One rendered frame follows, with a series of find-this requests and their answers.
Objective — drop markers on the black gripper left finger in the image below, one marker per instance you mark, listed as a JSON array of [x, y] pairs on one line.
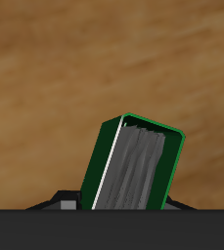
[[64, 200]]

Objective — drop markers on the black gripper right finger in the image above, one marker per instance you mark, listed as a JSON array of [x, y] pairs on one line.
[[175, 204]]

